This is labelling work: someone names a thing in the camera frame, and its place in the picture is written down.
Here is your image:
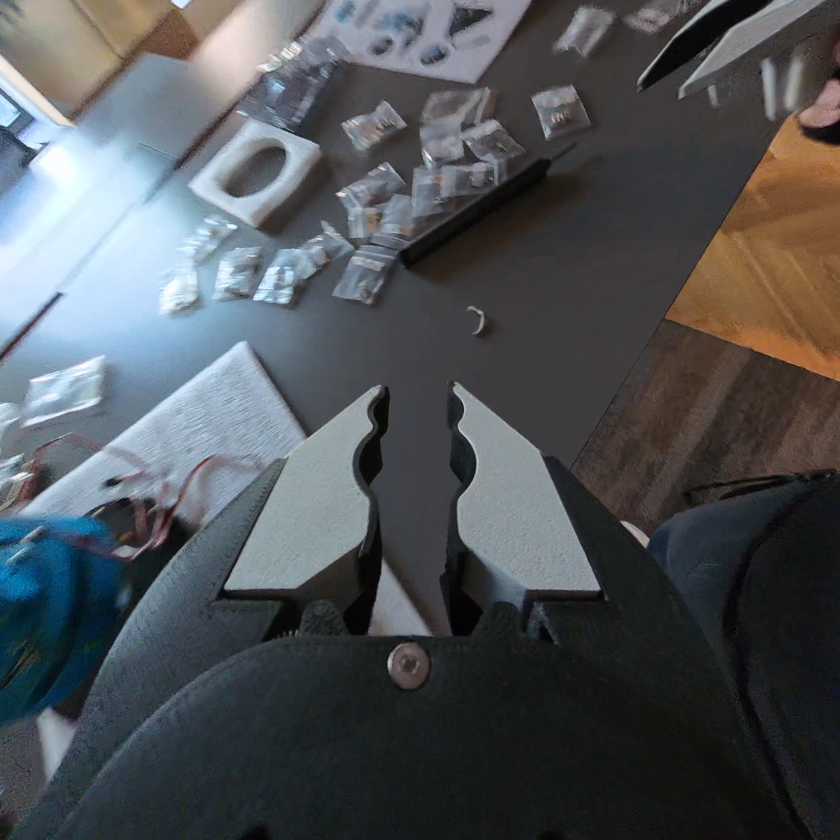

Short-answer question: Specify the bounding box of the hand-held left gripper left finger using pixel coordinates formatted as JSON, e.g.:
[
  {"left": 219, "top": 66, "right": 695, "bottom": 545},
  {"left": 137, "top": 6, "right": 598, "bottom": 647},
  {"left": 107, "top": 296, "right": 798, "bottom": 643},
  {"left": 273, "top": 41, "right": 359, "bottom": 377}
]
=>
[{"left": 223, "top": 385, "right": 391, "bottom": 635}]

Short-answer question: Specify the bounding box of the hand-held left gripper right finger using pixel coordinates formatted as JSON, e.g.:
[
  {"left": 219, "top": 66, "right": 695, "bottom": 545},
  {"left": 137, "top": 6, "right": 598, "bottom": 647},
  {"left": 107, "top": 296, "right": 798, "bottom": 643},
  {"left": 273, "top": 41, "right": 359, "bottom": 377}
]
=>
[{"left": 441, "top": 381, "right": 605, "bottom": 635}]

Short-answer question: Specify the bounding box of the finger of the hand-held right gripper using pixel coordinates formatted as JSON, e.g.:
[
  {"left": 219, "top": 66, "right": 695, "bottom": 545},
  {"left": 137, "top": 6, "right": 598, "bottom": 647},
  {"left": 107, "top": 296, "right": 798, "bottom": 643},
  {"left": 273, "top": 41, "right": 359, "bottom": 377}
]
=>
[
  {"left": 678, "top": 0, "right": 833, "bottom": 102},
  {"left": 635, "top": 0, "right": 777, "bottom": 94}
]

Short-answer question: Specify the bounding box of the blue toy robot arm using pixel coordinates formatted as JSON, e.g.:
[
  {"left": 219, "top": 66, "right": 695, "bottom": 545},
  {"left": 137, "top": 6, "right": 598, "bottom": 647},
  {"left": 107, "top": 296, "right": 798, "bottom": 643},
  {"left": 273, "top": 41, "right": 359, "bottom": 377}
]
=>
[{"left": 0, "top": 499, "right": 191, "bottom": 723}]

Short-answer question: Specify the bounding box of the printed instruction booklet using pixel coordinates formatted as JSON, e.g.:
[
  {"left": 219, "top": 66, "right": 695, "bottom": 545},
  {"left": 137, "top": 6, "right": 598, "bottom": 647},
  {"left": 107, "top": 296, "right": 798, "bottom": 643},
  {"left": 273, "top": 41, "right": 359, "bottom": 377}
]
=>
[{"left": 308, "top": 0, "right": 532, "bottom": 85}]

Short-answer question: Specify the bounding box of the grey desk with wood edge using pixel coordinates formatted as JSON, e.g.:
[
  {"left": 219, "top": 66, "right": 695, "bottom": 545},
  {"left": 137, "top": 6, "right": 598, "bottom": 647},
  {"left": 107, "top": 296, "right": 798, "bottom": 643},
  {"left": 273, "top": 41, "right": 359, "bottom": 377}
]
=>
[{"left": 0, "top": 52, "right": 263, "bottom": 358}]

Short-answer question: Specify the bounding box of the person's right hand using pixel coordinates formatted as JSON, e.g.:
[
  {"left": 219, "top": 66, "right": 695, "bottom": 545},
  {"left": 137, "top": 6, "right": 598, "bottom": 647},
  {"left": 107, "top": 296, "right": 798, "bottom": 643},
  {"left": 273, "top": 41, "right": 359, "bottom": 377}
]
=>
[{"left": 796, "top": 80, "right": 840, "bottom": 130}]

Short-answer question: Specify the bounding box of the white foam pad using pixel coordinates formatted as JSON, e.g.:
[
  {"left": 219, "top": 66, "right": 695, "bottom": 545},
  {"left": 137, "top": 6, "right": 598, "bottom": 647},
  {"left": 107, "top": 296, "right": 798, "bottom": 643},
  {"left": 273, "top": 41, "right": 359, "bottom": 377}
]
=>
[{"left": 20, "top": 341, "right": 431, "bottom": 637}]

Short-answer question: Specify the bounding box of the person's black clothing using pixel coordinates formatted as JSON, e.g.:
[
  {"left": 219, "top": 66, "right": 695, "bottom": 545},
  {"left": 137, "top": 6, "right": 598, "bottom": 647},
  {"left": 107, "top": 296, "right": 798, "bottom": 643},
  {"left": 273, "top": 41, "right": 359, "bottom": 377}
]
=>
[{"left": 646, "top": 469, "right": 840, "bottom": 840}]

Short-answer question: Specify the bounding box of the pile of clear parts bags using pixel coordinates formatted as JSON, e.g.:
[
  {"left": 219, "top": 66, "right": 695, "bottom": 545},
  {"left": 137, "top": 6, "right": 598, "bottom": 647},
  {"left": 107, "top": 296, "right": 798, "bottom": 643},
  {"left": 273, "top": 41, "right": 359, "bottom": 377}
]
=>
[{"left": 0, "top": 0, "right": 697, "bottom": 500}]

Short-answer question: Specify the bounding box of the long black bar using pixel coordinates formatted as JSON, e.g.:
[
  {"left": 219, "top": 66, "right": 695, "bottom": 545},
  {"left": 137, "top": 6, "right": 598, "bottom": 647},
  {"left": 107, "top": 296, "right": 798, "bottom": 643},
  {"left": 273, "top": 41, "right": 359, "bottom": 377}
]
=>
[{"left": 399, "top": 143, "right": 578, "bottom": 269}]

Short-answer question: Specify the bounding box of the black crinkled plastic bag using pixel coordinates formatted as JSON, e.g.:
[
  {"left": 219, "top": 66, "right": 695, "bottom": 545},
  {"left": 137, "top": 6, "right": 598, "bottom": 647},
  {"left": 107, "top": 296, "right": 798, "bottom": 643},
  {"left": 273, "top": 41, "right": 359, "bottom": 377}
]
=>
[{"left": 239, "top": 39, "right": 352, "bottom": 135}]

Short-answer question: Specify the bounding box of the white foam square ring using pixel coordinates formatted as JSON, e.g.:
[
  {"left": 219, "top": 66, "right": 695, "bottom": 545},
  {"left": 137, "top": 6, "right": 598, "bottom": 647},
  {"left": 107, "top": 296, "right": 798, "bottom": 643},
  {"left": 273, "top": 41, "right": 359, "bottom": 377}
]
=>
[{"left": 189, "top": 120, "right": 324, "bottom": 229}]

